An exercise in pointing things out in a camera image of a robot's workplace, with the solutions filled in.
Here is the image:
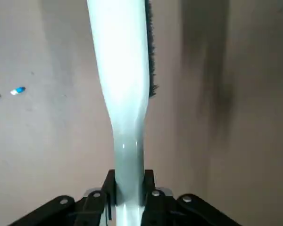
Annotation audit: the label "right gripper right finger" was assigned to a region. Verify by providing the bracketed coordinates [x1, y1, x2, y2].
[141, 169, 241, 226]

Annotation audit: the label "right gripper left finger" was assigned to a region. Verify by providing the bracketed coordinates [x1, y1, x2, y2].
[4, 169, 117, 226]

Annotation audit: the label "white hand brush black bristles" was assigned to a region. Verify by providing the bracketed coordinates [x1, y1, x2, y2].
[86, 0, 160, 226]

